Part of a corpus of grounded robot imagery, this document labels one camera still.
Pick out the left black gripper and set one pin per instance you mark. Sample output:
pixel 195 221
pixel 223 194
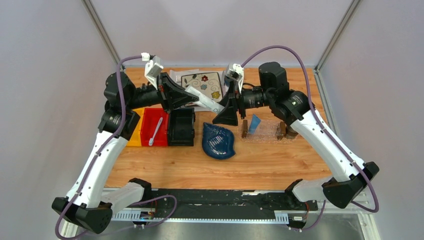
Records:
pixel 181 97

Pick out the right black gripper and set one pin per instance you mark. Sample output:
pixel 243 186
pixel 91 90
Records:
pixel 233 100

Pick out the blue toothpaste tube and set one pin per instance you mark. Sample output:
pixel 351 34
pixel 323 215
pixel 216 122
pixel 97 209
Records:
pixel 254 123

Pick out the white toothpaste tube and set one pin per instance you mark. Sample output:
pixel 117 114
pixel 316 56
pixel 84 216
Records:
pixel 204 101

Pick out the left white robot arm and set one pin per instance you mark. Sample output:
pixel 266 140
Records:
pixel 84 204

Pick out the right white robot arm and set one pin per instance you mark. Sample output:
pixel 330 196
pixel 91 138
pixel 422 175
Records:
pixel 350 174

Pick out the white toothbrush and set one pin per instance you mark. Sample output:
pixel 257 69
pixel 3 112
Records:
pixel 158 125

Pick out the square floral ceramic plate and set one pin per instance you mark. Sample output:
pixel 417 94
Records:
pixel 207 82

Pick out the blue shell-shaped dish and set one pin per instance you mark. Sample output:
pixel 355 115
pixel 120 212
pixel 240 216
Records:
pixel 217 142

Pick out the red plastic bin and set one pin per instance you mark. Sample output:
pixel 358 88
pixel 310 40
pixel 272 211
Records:
pixel 149 122

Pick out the black plastic bin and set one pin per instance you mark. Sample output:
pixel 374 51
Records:
pixel 181 131

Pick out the yellow plastic bin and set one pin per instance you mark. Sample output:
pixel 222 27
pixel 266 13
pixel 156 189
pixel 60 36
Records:
pixel 135 140

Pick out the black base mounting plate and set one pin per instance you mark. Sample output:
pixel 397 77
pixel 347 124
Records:
pixel 222 205

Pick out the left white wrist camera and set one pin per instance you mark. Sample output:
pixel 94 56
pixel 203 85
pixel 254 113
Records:
pixel 153 67

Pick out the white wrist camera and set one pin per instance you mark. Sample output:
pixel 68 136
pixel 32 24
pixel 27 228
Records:
pixel 234 73
pixel 153 67

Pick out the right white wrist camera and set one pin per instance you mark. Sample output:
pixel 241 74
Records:
pixel 234 73

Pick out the clear glass tray wooden handles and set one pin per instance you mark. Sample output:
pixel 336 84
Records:
pixel 267 131

